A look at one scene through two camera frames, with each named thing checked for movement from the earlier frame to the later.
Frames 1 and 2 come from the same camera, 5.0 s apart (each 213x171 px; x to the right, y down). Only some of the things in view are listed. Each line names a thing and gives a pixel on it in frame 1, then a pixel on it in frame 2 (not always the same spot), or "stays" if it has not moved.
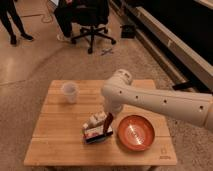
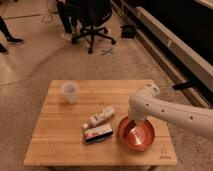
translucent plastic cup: (70, 90) stays
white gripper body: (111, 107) → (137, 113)
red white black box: (95, 134) stays
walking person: (8, 6) → (8, 36)
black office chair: (93, 13) stays
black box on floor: (128, 31) stays
